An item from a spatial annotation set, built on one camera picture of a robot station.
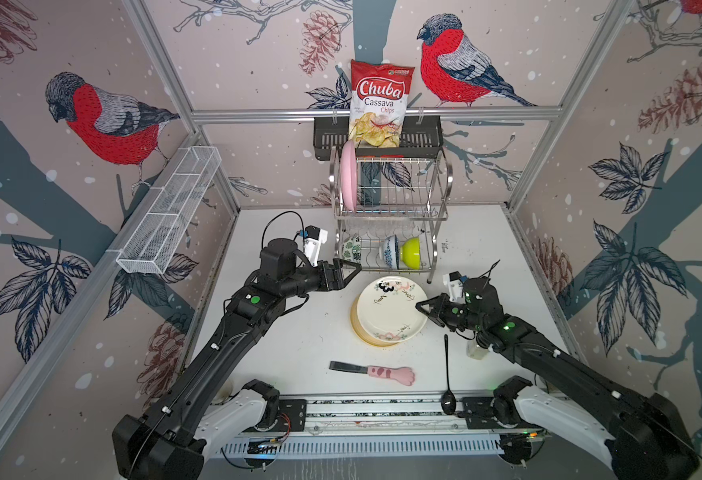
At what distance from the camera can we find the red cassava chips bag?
2.73ft

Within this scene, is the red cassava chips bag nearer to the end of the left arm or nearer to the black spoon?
the end of the left arm

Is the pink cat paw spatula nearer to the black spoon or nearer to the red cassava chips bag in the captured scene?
the black spoon

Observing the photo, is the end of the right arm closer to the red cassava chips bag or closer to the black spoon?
the black spoon

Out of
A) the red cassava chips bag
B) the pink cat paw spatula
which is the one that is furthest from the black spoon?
the red cassava chips bag
